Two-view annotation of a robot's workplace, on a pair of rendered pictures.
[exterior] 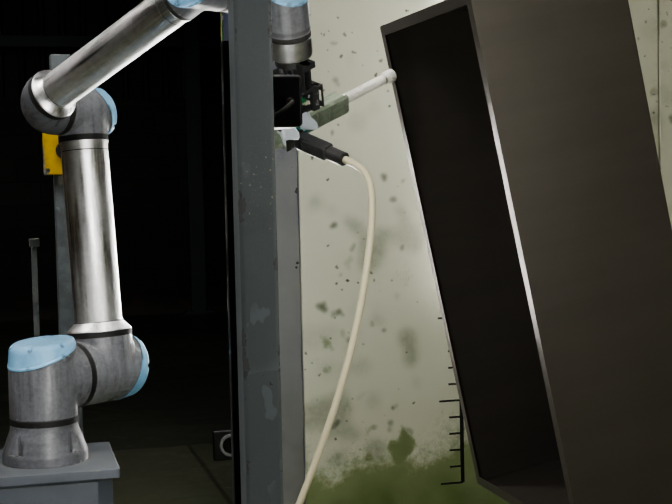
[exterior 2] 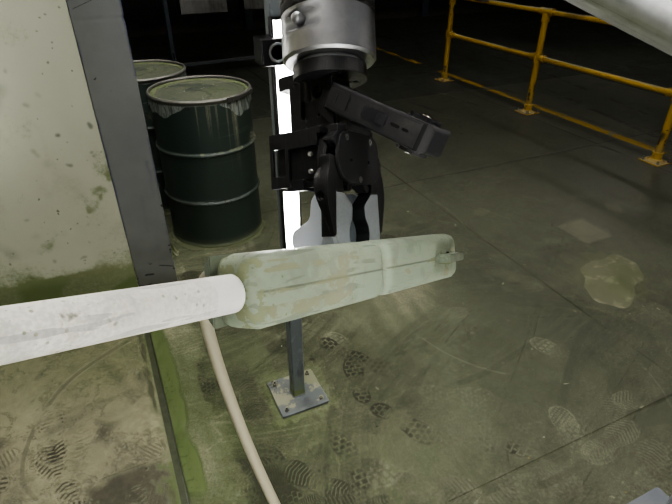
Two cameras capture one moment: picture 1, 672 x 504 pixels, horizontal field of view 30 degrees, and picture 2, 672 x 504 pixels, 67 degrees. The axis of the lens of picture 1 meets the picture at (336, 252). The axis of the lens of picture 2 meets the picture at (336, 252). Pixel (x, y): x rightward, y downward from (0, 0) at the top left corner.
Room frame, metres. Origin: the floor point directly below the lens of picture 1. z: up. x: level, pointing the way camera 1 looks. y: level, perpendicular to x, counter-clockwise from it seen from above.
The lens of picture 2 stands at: (3.12, 0.00, 1.62)
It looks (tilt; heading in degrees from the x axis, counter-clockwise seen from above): 32 degrees down; 170
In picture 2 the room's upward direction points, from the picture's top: straight up
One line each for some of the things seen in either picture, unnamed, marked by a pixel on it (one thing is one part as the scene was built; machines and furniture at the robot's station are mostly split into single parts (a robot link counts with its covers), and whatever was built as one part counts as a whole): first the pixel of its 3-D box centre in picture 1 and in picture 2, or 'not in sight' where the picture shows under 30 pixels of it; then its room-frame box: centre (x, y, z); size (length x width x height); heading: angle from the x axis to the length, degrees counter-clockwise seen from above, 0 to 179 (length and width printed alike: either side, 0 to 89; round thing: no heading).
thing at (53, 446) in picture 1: (44, 437); not in sight; (2.79, 0.67, 0.69); 0.19 x 0.19 x 0.10
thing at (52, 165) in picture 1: (63, 129); not in sight; (3.62, 0.78, 1.42); 0.12 x 0.06 x 0.26; 105
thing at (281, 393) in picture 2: not in sight; (297, 392); (1.64, 0.11, 0.01); 0.20 x 0.20 x 0.01; 15
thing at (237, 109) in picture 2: not in sight; (210, 161); (0.14, -0.23, 0.44); 0.59 x 0.58 x 0.89; 29
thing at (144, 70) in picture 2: not in sight; (139, 72); (-0.38, -0.63, 0.86); 0.54 x 0.54 x 0.01
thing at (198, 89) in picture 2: not in sight; (199, 90); (0.13, -0.24, 0.86); 0.54 x 0.54 x 0.01
